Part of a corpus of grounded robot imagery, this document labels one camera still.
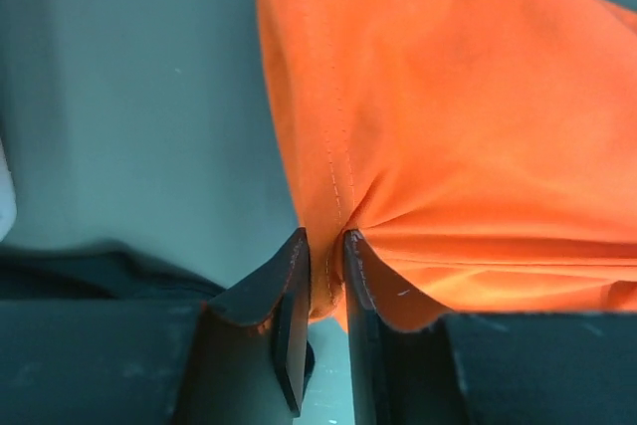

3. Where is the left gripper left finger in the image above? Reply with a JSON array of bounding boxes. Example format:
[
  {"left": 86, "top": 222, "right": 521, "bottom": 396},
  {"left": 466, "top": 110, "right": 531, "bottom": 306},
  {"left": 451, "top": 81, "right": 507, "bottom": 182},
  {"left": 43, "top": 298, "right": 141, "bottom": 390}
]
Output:
[{"left": 173, "top": 228, "right": 314, "bottom": 424}]

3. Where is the orange t shirt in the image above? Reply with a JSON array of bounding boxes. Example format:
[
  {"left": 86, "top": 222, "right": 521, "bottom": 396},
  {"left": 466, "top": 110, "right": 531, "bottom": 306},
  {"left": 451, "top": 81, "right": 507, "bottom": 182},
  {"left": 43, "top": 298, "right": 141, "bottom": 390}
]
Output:
[{"left": 256, "top": 0, "right": 636, "bottom": 322}]

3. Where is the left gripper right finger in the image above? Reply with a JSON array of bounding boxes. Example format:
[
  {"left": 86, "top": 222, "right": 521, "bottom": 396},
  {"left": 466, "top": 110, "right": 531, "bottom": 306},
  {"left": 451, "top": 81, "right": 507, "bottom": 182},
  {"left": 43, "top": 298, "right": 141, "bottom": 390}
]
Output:
[{"left": 343, "top": 231, "right": 470, "bottom": 424}]

